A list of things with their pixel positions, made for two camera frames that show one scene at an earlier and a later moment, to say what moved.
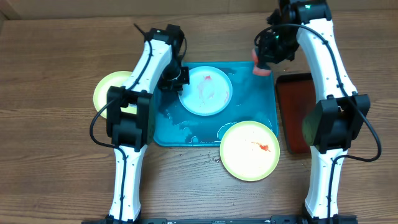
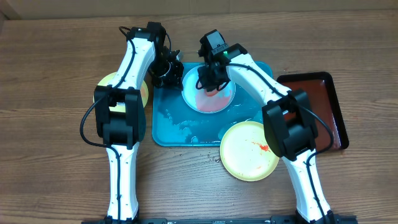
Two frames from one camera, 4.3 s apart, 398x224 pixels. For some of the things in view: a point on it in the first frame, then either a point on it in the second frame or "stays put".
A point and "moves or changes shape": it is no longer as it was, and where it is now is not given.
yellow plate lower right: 249,150 stays put
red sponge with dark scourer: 259,70 moves or changes shape
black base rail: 337,219 stays put
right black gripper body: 277,49 to 210,80
